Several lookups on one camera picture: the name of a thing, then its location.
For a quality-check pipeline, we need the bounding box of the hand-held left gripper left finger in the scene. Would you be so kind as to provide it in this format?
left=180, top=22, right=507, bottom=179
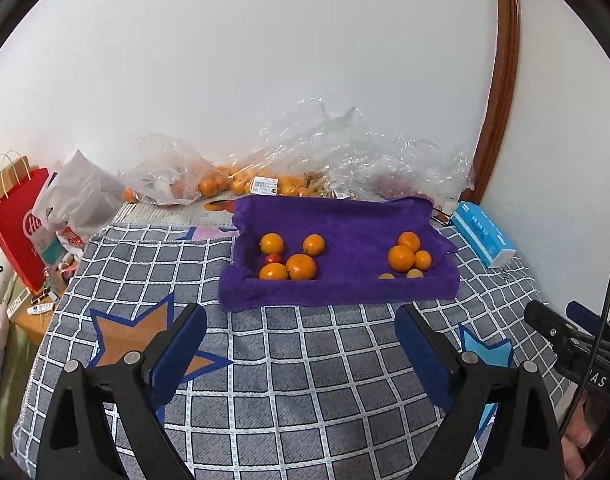
left=35, top=302, right=208, bottom=480

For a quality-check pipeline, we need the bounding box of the white remote control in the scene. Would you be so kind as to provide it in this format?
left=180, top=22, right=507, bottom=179
left=7, top=292, right=36, bottom=317

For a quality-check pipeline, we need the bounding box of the white plastic bag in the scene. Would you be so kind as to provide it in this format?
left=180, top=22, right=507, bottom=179
left=32, top=149, right=126, bottom=257

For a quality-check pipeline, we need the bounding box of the green bed sheet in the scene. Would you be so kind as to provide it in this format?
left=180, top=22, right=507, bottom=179
left=0, top=275, right=50, bottom=461

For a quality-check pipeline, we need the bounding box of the labelled clear plastic bag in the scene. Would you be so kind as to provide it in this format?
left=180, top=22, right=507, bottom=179
left=225, top=160, right=332, bottom=199

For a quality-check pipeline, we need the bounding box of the printed bed sheet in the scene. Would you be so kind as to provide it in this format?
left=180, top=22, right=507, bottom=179
left=110, top=197, right=241, bottom=241

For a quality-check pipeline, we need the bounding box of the large orange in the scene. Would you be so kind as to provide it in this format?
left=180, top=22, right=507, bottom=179
left=388, top=245, right=416, bottom=273
left=285, top=253, right=318, bottom=281

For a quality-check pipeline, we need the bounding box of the wooden nightstand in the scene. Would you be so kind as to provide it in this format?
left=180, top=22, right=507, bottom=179
left=7, top=280, right=72, bottom=347

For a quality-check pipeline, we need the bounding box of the heap of tangerines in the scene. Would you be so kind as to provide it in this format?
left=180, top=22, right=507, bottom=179
left=122, top=170, right=231, bottom=202
left=230, top=165, right=331, bottom=198

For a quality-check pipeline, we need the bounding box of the person's right hand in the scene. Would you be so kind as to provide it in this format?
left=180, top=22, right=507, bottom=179
left=561, top=394, right=600, bottom=479

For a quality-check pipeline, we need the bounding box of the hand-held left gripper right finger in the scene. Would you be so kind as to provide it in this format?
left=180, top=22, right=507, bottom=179
left=394, top=302, right=566, bottom=480

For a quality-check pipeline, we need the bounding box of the grey checked star blanket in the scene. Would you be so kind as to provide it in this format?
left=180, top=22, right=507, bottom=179
left=10, top=222, right=573, bottom=480

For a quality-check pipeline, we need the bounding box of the large crumpled clear plastic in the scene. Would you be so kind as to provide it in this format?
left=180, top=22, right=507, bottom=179
left=257, top=97, right=478, bottom=207

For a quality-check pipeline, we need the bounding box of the red paper bag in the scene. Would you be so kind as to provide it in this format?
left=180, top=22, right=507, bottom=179
left=0, top=150, right=53, bottom=293

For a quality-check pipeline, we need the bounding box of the blue tissue box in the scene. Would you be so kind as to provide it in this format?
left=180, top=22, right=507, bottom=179
left=450, top=201, right=517, bottom=269

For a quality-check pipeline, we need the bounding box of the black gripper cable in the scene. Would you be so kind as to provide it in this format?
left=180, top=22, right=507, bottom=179
left=559, top=241, right=610, bottom=436

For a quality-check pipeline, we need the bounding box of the brown wooden door frame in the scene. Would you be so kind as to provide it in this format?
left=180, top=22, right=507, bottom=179
left=457, top=0, right=521, bottom=206

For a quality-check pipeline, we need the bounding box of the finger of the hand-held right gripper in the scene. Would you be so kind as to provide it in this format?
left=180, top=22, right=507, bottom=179
left=566, top=301, right=610, bottom=342
left=523, top=300, right=584, bottom=357

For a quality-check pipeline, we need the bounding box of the purple towel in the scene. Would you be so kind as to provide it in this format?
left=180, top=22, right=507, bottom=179
left=218, top=194, right=461, bottom=313

